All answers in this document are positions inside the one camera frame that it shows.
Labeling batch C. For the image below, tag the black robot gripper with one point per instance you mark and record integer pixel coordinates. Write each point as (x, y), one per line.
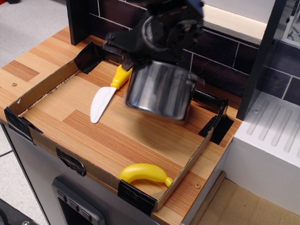
(159, 38)

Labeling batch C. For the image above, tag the stainless steel metal pot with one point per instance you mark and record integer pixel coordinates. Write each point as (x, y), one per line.
(162, 90)

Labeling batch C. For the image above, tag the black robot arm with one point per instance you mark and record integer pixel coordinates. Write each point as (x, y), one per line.
(157, 7)

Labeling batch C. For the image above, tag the taped cardboard fence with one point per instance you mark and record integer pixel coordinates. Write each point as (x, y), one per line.
(85, 62)

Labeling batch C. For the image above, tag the yellow plastic toy banana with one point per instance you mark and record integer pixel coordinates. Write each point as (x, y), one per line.
(145, 171)

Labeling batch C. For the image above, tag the light wooden shelf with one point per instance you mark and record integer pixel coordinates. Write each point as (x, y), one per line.
(242, 19)

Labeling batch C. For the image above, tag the grey oven control panel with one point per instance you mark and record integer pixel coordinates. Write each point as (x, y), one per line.
(76, 210)

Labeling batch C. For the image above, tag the white ribbed toy sink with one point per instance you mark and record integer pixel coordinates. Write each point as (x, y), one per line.
(264, 156)

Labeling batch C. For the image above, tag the yellow handled toy knife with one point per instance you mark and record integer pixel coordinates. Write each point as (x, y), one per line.
(104, 95)

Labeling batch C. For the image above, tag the black left vertical post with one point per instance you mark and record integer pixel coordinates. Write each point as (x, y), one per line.
(78, 20)

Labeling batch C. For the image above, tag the dark grey vertical post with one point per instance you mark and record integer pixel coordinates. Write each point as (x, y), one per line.
(255, 82)

